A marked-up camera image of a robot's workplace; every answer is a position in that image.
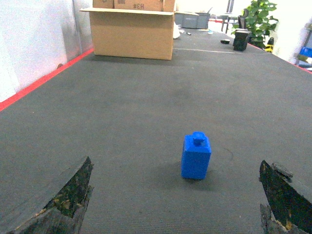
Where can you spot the green potted plant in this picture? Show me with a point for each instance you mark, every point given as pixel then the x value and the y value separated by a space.
pixel 260 21

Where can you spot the black box on mat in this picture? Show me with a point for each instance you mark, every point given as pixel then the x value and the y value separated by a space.
pixel 241 39

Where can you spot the yellow black striped bollard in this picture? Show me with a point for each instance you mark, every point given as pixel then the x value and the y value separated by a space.
pixel 270 44

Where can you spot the grey plastic crate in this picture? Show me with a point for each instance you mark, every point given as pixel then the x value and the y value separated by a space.
pixel 192 20

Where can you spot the large cardboard box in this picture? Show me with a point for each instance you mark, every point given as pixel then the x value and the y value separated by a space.
pixel 133 28

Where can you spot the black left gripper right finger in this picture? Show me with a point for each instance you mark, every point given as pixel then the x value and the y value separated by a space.
pixel 289 208

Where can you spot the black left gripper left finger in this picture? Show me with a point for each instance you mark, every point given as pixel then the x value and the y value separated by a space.
pixel 58 208

